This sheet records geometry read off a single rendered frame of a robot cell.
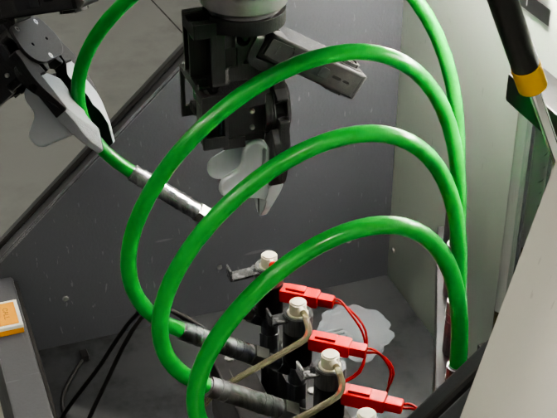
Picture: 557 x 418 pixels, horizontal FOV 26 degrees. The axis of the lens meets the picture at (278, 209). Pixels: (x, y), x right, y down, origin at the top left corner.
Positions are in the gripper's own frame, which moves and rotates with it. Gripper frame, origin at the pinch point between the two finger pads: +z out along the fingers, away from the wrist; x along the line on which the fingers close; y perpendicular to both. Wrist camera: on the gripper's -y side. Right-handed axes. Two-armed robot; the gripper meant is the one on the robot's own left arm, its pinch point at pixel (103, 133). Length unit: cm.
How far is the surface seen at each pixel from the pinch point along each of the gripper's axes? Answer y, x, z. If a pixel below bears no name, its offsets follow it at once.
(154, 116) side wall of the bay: 5.1, -21.8, 1.2
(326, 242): -23.0, 26.8, 17.7
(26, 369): 25.6, -0.1, 14.3
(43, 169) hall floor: 130, -200, -14
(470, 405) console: -25, 30, 32
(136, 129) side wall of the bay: 7.5, -20.8, 1.0
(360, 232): -24.9, 25.5, 18.7
